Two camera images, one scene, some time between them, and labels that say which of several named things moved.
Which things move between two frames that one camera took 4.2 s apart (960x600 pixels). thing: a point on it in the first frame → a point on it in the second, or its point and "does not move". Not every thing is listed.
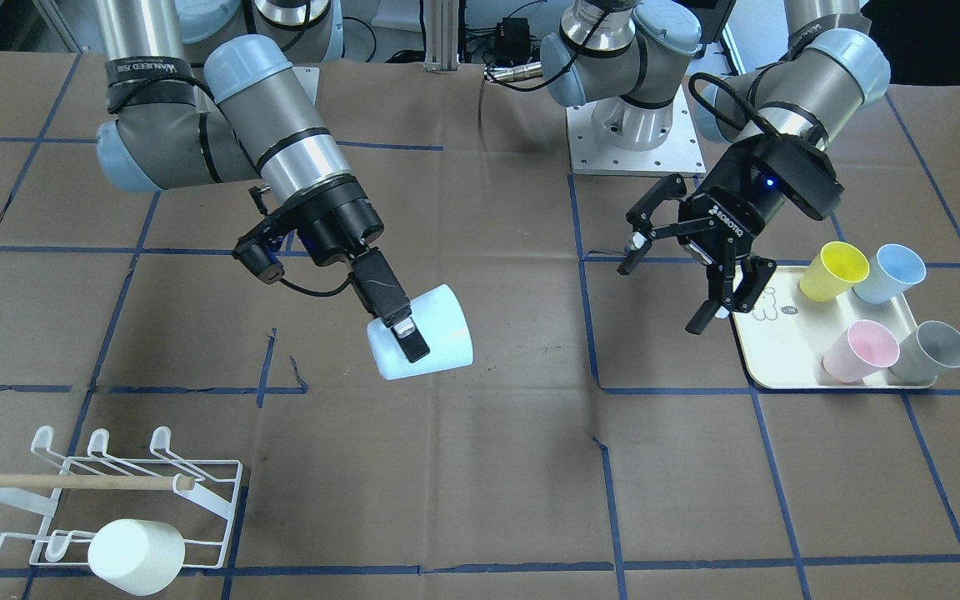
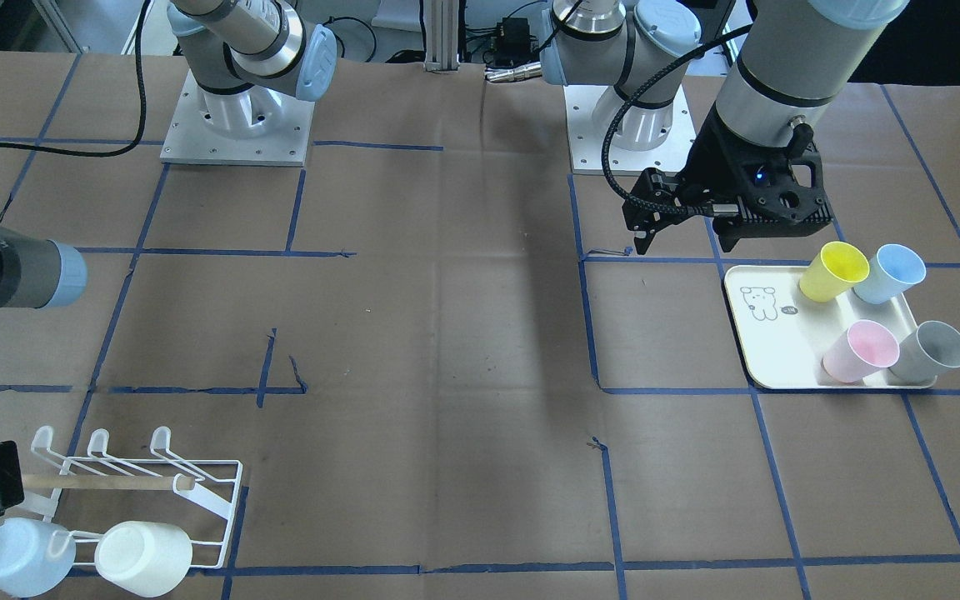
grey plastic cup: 925,354 does not move
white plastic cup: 141,557 does not move
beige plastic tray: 783,337 does not move
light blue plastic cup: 442,322 → 31,557
